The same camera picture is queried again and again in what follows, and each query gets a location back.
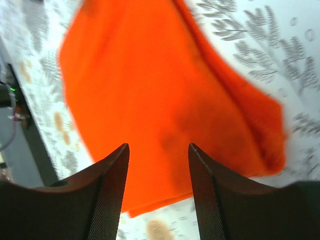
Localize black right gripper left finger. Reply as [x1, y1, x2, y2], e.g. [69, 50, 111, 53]
[0, 143, 130, 240]

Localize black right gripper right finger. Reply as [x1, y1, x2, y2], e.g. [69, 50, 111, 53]
[188, 144, 320, 240]

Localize orange t shirt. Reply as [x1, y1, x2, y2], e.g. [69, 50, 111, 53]
[59, 0, 286, 217]

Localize black front table strip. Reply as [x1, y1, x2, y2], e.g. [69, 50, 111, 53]
[6, 63, 58, 187]

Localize floral table mat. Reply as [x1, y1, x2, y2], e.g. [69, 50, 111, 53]
[0, 0, 320, 240]

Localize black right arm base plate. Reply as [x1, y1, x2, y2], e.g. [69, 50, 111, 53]
[0, 81, 32, 130]

